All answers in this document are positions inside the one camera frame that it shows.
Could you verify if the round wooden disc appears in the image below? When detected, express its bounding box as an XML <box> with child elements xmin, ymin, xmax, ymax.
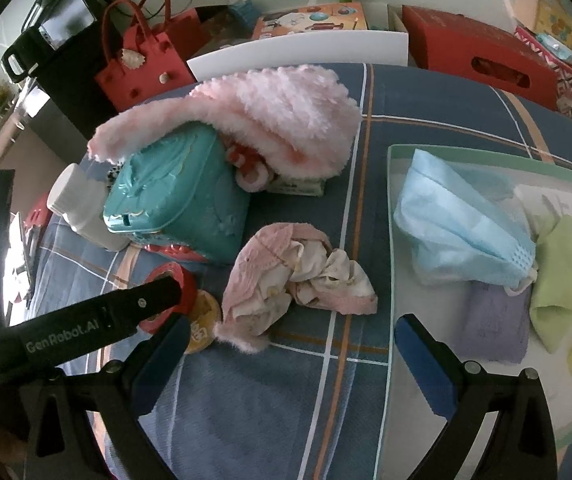
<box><xmin>183</xmin><ymin>290</ymin><xmax>223</xmax><ymax>356</ymax></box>

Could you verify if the red cardboard box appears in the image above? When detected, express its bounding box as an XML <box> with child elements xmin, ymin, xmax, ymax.
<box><xmin>402</xmin><ymin>5</ymin><xmax>559</xmax><ymax>111</ymax></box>

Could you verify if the light green cloth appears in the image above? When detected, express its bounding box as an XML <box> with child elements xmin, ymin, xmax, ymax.
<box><xmin>528</xmin><ymin>215</ymin><xmax>572</xmax><ymax>356</ymax></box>

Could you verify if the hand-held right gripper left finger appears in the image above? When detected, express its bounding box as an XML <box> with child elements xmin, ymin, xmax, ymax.
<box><xmin>26</xmin><ymin>312</ymin><xmax>191</xmax><ymax>480</ymax></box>

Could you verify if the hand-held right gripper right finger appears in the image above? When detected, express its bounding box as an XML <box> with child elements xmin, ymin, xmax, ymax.
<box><xmin>395</xmin><ymin>313</ymin><xmax>559</xmax><ymax>480</ymax></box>

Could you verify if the beige gift bag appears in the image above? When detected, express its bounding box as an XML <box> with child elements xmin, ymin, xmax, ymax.
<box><xmin>513</xmin><ymin>0</ymin><xmax>572</xmax><ymax>58</ymax></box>

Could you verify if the plaid blue blanket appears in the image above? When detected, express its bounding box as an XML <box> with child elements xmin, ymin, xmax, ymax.
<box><xmin>6</xmin><ymin>62</ymin><xmax>572</xmax><ymax>480</ymax></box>

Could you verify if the red white patterned box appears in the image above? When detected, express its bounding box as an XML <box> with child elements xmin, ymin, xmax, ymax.
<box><xmin>516</xmin><ymin>27</ymin><xmax>572</xmax><ymax>121</ymax></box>

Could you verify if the red tape roll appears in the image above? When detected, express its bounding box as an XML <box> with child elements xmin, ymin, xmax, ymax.
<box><xmin>138</xmin><ymin>261</ymin><xmax>199</xmax><ymax>333</ymax></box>

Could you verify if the mint white tray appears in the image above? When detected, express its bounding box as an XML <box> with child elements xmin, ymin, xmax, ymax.
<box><xmin>387</xmin><ymin>144</ymin><xmax>572</xmax><ymax>461</ymax></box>

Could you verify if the red felt handbag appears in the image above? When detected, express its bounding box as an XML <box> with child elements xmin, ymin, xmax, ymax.
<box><xmin>94</xmin><ymin>0</ymin><xmax>201</xmax><ymax>113</ymax></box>

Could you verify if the black coffee machine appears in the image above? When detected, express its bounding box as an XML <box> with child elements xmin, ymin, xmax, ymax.
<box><xmin>0</xmin><ymin>0</ymin><xmax>121</xmax><ymax>126</ymax></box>

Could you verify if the white chair back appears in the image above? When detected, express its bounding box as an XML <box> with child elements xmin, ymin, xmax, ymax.
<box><xmin>186</xmin><ymin>29</ymin><xmax>409</xmax><ymax>81</ymax></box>

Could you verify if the white plastic bottle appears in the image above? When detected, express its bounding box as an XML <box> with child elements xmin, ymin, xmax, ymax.
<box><xmin>46</xmin><ymin>162</ymin><xmax>131</xmax><ymax>253</ymax></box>

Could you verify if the small green box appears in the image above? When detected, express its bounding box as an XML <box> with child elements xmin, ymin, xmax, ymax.
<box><xmin>266</xmin><ymin>176</ymin><xmax>327</xmax><ymax>197</ymax></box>

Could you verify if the red stool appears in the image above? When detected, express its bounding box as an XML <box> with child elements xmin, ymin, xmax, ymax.
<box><xmin>23</xmin><ymin>195</ymin><xmax>66</xmax><ymax>241</ymax></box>

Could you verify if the purple cloth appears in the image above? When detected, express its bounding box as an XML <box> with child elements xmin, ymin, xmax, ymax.
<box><xmin>456</xmin><ymin>280</ymin><xmax>534</xmax><ymax>365</ymax></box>

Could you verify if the wooden side cabinet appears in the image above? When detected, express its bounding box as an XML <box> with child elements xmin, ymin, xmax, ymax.
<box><xmin>0</xmin><ymin>85</ymin><xmax>91</xmax><ymax>186</ymax></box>

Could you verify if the blue face mask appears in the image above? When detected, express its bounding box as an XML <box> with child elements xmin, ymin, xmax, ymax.
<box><xmin>393</xmin><ymin>149</ymin><xmax>539</xmax><ymax>295</ymax></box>

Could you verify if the teal bath pouf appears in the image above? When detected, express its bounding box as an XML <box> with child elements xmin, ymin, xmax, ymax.
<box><xmin>231</xmin><ymin>0</ymin><xmax>257</xmax><ymax>26</ymax></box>

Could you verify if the colourful puzzle box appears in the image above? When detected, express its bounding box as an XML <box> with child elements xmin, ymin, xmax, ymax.
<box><xmin>252</xmin><ymin>2</ymin><xmax>371</xmax><ymax>40</ymax></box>

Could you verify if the teal plastic box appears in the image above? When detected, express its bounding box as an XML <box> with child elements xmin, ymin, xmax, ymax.
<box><xmin>102</xmin><ymin>125</ymin><xmax>251</xmax><ymax>266</ymax></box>

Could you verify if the pink fluffy cloth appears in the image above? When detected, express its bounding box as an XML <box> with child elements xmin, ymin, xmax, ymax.
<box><xmin>88</xmin><ymin>65</ymin><xmax>361</xmax><ymax>181</ymax></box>

